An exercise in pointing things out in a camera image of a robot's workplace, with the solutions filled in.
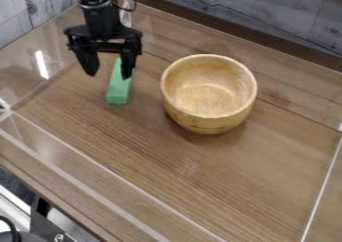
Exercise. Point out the clear acrylic tray walls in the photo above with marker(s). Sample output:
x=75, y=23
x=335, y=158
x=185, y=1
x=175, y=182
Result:
x=139, y=180

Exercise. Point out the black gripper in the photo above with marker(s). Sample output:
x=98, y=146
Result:
x=103, y=26

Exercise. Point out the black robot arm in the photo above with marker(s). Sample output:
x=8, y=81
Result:
x=114, y=45

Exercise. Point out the round wooden bowl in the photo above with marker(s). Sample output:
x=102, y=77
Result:
x=209, y=92

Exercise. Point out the green rectangular stick block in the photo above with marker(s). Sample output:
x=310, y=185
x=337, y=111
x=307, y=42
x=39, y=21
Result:
x=119, y=86

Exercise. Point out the black metal table bracket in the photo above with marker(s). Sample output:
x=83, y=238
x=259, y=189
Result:
x=42, y=226

